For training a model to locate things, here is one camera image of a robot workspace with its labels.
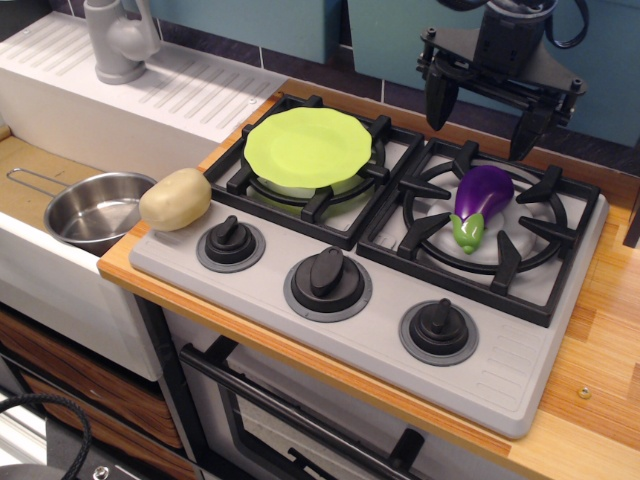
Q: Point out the black left burner grate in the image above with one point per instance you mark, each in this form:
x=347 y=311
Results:
x=335 y=214

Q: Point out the black stove knob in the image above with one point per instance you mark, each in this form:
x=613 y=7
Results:
x=328 y=287
x=439 y=333
x=231 y=246

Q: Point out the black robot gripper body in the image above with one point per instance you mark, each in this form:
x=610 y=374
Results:
x=506 y=58

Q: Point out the black left stove knob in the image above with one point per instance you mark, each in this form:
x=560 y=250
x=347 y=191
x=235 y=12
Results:
x=231 y=246

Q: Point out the beige toy potato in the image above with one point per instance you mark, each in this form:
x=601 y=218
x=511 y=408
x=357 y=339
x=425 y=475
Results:
x=176 y=201

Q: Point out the white toy sink unit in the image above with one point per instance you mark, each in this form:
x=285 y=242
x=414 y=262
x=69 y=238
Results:
x=61 y=123

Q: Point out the black middle stove knob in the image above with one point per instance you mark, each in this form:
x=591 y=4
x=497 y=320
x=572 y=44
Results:
x=328 y=287

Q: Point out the grey toy stove top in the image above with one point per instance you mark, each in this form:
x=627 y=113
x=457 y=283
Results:
x=499 y=386

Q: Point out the toy oven door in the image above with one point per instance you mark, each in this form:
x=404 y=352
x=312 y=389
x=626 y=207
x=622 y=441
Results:
x=289 y=441

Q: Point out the wooden drawer fronts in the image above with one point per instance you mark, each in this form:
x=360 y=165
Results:
x=128 y=414

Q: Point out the small steel pot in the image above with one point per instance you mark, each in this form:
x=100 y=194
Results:
x=92 y=214

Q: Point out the purple toy eggplant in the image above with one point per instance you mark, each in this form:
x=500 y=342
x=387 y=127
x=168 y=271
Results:
x=483 y=192

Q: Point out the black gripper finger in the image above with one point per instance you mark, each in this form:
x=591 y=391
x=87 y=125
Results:
x=441 y=94
x=534 y=122

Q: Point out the grey toy faucet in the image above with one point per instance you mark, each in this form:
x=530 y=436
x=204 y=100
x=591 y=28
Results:
x=121 y=45

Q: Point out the light green plastic plate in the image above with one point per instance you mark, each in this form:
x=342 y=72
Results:
x=308 y=148

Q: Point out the black right stove knob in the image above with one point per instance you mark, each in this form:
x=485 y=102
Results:
x=439 y=333

